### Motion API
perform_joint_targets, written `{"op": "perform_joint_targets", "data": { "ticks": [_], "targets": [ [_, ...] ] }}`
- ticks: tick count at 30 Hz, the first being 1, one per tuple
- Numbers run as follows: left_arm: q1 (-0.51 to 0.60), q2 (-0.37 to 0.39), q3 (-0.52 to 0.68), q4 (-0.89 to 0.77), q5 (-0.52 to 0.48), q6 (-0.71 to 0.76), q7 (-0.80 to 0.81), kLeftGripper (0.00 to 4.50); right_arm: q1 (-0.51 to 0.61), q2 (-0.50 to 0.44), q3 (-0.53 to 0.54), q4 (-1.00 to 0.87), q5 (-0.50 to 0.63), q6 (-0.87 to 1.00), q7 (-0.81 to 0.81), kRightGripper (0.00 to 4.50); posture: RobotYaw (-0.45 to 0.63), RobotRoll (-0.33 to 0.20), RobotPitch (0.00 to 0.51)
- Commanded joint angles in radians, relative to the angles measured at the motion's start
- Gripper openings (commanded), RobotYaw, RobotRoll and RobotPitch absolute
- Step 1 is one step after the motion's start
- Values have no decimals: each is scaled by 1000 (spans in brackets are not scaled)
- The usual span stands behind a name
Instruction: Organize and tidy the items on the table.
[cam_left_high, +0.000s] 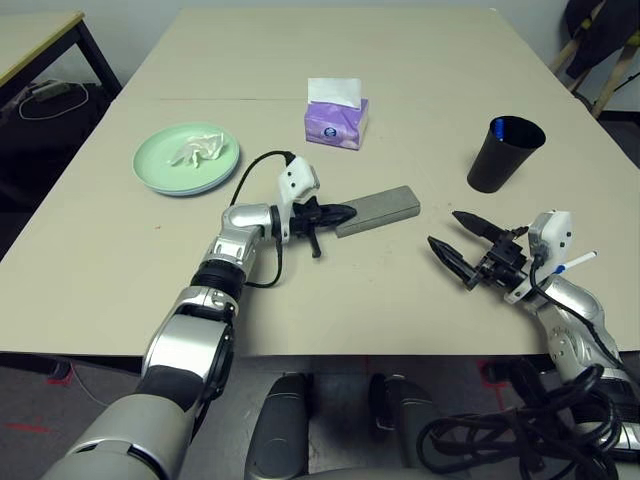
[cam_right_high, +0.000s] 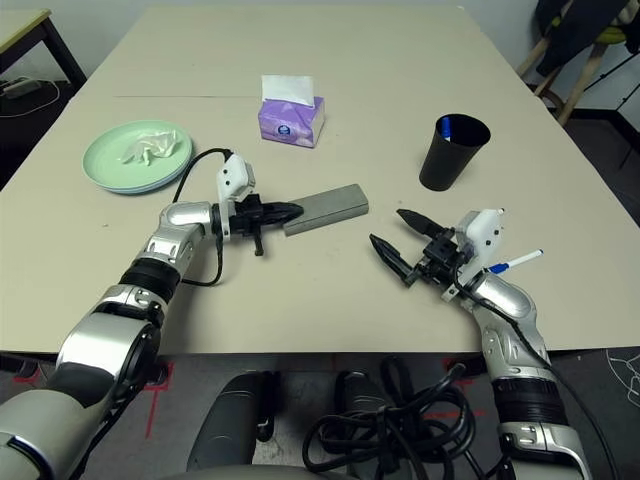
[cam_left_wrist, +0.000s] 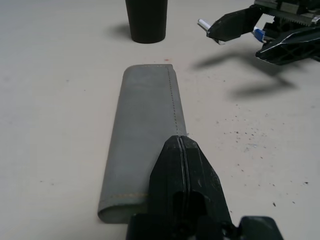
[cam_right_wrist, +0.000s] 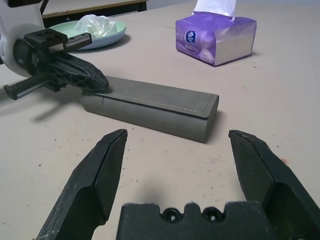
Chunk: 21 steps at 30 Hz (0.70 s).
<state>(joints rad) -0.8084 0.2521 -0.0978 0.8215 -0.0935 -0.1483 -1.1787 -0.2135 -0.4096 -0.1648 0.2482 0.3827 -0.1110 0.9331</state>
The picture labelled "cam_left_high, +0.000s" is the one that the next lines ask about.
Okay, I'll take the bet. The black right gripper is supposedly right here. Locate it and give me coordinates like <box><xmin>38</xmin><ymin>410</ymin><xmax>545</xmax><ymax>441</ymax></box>
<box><xmin>426</xmin><ymin>209</ymin><xmax>531</xmax><ymax>294</ymax></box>

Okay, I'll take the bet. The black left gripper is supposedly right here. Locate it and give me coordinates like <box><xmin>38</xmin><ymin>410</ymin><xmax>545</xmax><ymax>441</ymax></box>
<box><xmin>287</xmin><ymin>197</ymin><xmax>359</xmax><ymax>260</ymax></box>

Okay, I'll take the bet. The grey glasses case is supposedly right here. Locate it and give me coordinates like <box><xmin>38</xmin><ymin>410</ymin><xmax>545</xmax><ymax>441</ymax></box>
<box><xmin>334</xmin><ymin>184</ymin><xmax>421</xmax><ymax>240</ymax></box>

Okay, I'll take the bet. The white marker blue cap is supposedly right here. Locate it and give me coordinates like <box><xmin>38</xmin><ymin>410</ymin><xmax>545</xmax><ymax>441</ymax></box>
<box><xmin>553</xmin><ymin>250</ymin><xmax>599</xmax><ymax>275</ymax></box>

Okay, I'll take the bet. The white tissue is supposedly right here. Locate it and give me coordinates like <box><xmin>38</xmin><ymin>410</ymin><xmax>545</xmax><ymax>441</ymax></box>
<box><xmin>166</xmin><ymin>132</ymin><xmax>229</xmax><ymax>170</ymax></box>

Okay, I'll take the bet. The green plastic plate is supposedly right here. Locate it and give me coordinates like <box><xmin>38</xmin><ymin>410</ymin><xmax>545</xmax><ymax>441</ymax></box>
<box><xmin>132</xmin><ymin>121</ymin><xmax>241</xmax><ymax>197</ymax></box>

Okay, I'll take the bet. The black plastic cup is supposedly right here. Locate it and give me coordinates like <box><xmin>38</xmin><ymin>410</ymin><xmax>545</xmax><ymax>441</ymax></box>
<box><xmin>466</xmin><ymin>115</ymin><xmax>547</xmax><ymax>195</ymax></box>

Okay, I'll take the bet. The purple tissue pack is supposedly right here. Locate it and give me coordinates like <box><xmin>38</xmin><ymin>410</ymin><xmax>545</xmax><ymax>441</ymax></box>
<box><xmin>303</xmin><ymin>77</ymin><xmax>371</xmax><ymax>152</ymax></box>

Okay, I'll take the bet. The blue plastic plate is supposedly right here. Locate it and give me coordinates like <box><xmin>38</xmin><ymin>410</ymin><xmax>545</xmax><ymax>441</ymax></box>
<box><xmin>141</xmin><ymin>169</ymin><xmax>240</xmax><ymax>199</ymax></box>

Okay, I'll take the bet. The wooden stool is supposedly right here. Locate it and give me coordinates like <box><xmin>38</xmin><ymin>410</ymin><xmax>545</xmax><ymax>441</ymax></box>
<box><xmin>552</xmin><ymin>27</ymin><xmax>640</xmax><ymax>119</ymax></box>

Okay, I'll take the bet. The robot left leg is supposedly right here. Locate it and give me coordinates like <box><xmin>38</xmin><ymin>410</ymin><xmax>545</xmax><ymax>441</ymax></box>
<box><xmin>242</xmin><ymin>372</ymin><xmax>314</xmax><ymax>480</ymax></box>

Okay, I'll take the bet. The black jacket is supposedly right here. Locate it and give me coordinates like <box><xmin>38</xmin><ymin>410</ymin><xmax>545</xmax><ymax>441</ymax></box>
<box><xmin>564</xmin><ymin>0</ymin><xmax>640</xmax><ymax>79</ymax></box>

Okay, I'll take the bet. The grey power adapter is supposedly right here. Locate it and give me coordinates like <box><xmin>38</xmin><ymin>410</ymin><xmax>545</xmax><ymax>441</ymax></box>
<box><xmin>32</xmin><ymin>80</ymin><xmax>69</xmax><ymax>101</ymax></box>

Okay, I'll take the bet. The beige side table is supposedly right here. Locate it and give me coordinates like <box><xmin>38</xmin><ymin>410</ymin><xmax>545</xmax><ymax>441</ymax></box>
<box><xmin>0</xmin><ymin>10</ymin><xmax>124</xmax><ymax>101</ymax></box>

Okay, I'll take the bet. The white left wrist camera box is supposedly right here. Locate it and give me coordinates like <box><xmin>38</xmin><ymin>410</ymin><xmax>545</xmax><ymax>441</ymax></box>
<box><xmin>276</xmin><ymin>155</ymin><xmax>321</xmax><ymax>206</ymax></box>

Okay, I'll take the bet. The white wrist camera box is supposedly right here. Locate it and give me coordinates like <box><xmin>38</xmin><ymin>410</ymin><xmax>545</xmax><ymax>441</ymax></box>
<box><xmin>502</xmin><ymin>210</ymin><xmax>573</xmax><ymax>305</ymax></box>
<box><xmin>276</xmin><ymin>155</ymin><xmax>321</xmax><ymax>206</ymax></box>

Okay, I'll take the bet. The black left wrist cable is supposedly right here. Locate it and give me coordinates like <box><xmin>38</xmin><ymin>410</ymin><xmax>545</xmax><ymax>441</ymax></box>
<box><xmin>228</xmin><ymin>150</ymin><xmax>296</xmax><ymax>289</ymax></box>

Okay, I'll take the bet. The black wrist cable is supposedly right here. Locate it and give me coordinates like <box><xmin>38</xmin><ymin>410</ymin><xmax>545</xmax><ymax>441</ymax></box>
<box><xmin>527</xmin><ymin>252</ymin><xmax>626</xmax><ymax>366</ymax></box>
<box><xmin>228</xmin><ymin>150</ymin><xmax>296</xmax><ymax>289</ymax></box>

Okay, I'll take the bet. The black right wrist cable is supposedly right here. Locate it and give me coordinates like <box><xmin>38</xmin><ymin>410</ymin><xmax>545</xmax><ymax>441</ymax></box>
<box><xmin>527</xmin><ymin>252</ymin><xmax>626</xmax><ymax>366</ymax></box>

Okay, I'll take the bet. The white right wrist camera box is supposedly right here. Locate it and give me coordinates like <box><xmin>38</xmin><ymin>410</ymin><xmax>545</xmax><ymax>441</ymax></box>
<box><xmin>502</xmin><ymin>210</ymin><xmax>573</xmax><ymax>305</ymax></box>

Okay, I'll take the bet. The black cable bundle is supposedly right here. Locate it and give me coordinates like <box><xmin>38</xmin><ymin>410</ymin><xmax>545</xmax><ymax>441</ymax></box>
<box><xmin>414</xmin><ymin>359</ymin><xmax>640</xmax><ymax>480</ymax></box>

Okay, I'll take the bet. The white cable loop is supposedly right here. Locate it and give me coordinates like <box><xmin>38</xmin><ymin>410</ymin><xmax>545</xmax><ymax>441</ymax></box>
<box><xmin>18</xmin><ymin>79</ymin><xmax>91</xmax><ymax>121</ymax></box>

